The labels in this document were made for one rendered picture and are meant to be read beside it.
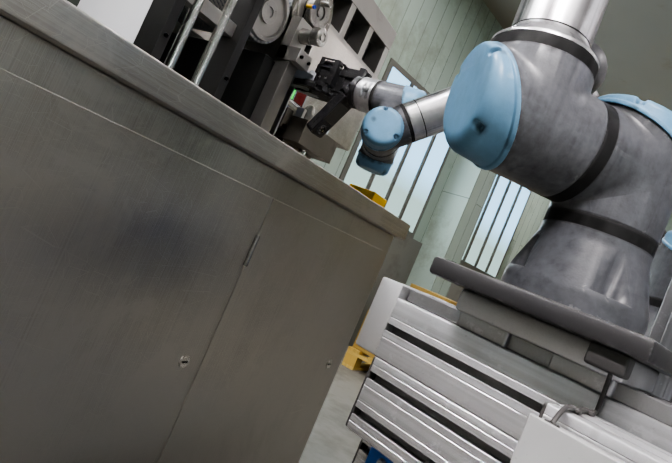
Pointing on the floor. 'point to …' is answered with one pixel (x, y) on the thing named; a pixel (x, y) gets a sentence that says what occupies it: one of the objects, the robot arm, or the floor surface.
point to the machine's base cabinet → (158, 279)
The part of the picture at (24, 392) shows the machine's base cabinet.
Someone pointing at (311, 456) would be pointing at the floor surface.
